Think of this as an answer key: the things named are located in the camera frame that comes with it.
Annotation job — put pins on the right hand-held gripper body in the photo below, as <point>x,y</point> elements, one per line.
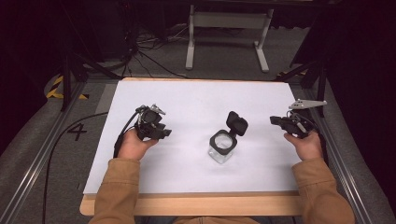
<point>303,123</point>

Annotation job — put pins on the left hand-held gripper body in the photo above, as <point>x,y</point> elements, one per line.
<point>148,117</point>

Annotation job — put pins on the clear jar with black lid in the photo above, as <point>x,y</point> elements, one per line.
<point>224,143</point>

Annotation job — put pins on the person's right hand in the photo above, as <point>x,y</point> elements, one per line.
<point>306,146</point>

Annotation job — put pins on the person's left hand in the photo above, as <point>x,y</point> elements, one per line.
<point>134,146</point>

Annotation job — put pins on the white table cover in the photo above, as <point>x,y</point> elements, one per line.
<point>193,102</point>

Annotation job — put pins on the black tripod stand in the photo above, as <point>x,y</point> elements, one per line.
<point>320,84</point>
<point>66,81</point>

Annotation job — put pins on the wooden table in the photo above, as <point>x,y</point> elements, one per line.
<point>199,205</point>

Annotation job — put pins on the white metal stand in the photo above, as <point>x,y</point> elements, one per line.
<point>229,20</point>

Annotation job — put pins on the aluminium rail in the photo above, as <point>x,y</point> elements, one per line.
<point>37,165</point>
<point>342,174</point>

